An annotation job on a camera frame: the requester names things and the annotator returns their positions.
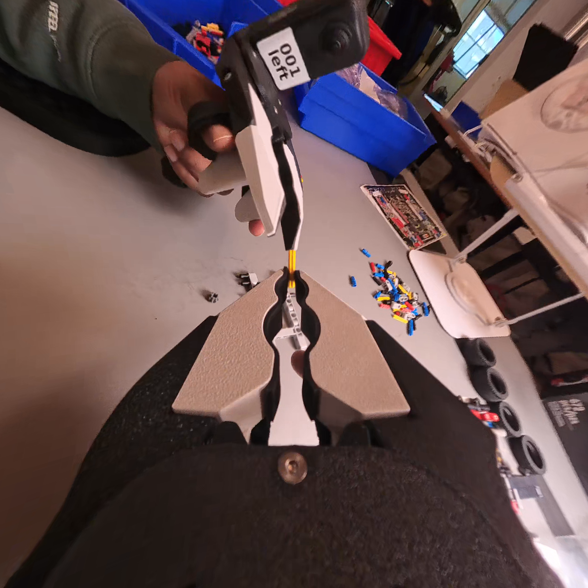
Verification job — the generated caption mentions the partly built lego chassis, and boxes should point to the partly built lego chassis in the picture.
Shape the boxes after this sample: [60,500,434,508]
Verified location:
[459,396,547,517]

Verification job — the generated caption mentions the shiny sticker sheet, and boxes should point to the shiny sticker sheet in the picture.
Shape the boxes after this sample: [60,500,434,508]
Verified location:
[360,184,448,251]

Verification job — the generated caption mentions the blue plastic bin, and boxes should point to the blue plastic bin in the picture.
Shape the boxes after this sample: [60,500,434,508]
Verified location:
[294,64,437,177]
[117,0,285,88]

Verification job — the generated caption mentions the pile of mixed lego pins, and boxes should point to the pile of mixed lego pins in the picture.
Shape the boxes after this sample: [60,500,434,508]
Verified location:
[369,261,430,336]

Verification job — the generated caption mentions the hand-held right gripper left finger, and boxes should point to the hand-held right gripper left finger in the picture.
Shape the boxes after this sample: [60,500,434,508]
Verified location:
[171,270,291,445]

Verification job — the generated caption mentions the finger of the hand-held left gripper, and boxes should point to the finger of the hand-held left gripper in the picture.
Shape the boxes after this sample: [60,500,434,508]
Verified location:
[235,83,286,237]
[275,135,305,253]

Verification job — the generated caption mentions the crumpled clear bags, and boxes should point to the crumpled clear bags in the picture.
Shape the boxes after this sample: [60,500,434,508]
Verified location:
[340,64,405,115]

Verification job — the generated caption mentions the heap of assorted lego parts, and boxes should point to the heap of assorted lego parts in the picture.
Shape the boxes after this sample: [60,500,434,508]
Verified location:
[186,21,226,62]

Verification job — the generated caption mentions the red plastic bin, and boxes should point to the red plastic bin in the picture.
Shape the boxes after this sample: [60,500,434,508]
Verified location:
[358,16,402,76]

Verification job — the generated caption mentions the white book stand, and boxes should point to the white book stand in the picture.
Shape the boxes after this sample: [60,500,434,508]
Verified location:
[409,60,588,341]

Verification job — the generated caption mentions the lego car box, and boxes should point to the lego car box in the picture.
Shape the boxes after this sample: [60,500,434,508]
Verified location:
[542,390,588,497]

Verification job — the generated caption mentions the lego instruction booklet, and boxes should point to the lego instruction booklet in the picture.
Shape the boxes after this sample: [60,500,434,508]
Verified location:
[484,62,588,184]

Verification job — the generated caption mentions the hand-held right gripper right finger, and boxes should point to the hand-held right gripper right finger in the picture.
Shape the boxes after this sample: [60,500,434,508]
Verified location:
[294,270,411,444]

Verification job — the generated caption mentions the person's left hand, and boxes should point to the person's left hand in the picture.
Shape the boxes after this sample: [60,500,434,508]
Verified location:
[152,60,267,237]

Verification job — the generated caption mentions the black lego tyre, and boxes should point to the black lego tyre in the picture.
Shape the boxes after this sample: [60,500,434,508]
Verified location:
[459,337,498,368]
[507,434,547,476]
[489,401,523,438]
[469,366,510,401]

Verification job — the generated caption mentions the grey lego frame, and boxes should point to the grey lego frame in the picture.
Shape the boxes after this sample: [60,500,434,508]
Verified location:
[236,271,307,351]

